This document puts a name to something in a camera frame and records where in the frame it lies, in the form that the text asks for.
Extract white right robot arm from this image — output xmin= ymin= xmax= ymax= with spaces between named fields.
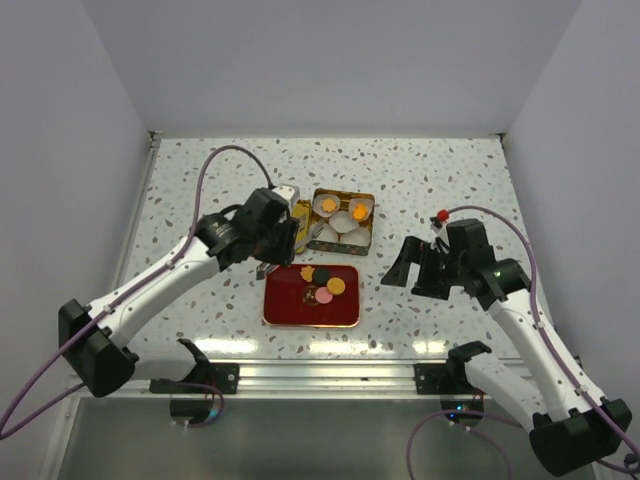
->
xmin=381 ymin=219 xmax=632 ymax=477

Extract red lacquer tray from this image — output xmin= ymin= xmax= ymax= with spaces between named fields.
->
xmin=263 ymin=264 xmax=360 ymax=328

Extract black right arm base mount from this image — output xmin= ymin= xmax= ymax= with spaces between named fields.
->
xmin=413 ymin=341 xmax=492 ymax=395

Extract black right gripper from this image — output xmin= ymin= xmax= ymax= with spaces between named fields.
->
xmin=381 ymin=235 xmax=468 ymax=301

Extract steel serving tongs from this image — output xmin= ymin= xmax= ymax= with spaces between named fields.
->
xmin=256 ymin=221 xmax=325 ymax=281

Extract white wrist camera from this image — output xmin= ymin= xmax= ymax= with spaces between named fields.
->
xmin=273 ymin=184 xmax=300 ymax=209
xmin=429 ymin=210 xmax=450 ymax=243

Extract black sandwich cookie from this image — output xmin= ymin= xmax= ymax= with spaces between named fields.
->
xmin=312 ymin=268 xmax=331 ymax=286

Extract pink sandwich cookie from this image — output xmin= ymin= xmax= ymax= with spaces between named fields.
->
xmin=314 ymin=287 xmax=333 ymax=305

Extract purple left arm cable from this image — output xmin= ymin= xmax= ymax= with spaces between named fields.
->
xmin=0 ymin=145 xmax=275 ymax=441

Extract white paper cup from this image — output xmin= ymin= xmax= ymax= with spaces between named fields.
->
xmin=340 ymin=227 xmax=371 ymax=247
xmin=348 ymin=197 xmax=375 ymax=223
xmin=310 ymin=223 xmax=338 ymax=243
xmin=329 ymin=210 xmax=359 ymax=235
xmin=312 ymin=194 xmax=340 ymax=218

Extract white paper cup bottom left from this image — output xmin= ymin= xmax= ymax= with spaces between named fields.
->
xmin=310 ymin=223 xmax=338 ymax=243

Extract aluminium frame rail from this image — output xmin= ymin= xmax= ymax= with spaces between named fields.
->
xmin=119 ymin=359 xmax=541 ymax=399

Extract green cookie tin box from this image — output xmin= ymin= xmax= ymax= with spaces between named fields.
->
xmin=307 ymin=188 xmax=376 ymax=257

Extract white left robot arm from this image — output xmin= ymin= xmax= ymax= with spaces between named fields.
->
xmin=58 ymin=185 xmax=300 ymax=398

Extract orange fish cookie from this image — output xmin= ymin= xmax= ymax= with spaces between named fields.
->
xmin=352 ymin=204 xmax=368 ymax=222

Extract green tin lid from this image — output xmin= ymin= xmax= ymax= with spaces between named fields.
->
xmin=292 ymin=200 xmax=311 ymax=254

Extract tan round biscuit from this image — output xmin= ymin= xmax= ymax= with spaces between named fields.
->
xmin=326 ymin=277 xmax=346 ymax=296

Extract white paper cup top left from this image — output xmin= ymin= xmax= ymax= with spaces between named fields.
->
xmin=312 ymin=194 xmax=340 ymax=218

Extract orange leaf cookie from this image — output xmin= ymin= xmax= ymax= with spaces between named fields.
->
xmin=300 ymin=265 xmax=314 ymax=282

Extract white paper cup bottom right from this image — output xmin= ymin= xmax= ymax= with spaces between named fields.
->
xmin=340 ymin=227 xmax=371 ymax=247

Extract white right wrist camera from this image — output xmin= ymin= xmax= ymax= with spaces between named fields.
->
xmin=429 ymin=210 xmax=450 ymax=243

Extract white paper cup centre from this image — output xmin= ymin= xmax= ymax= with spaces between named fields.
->
xmin=329 ymin=210 xmax=359 ymax=235

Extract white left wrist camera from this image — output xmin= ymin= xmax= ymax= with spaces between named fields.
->
xmin=273 ymin=184 xmax=300 ymax=209

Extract white paper cup top right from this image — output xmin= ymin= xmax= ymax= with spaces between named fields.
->
xmin=348 ymin=197 xmax=375 ymax=223

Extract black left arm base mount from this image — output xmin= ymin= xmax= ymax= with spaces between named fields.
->
xmin=149 ymin=338 xmax=240 ymax=394

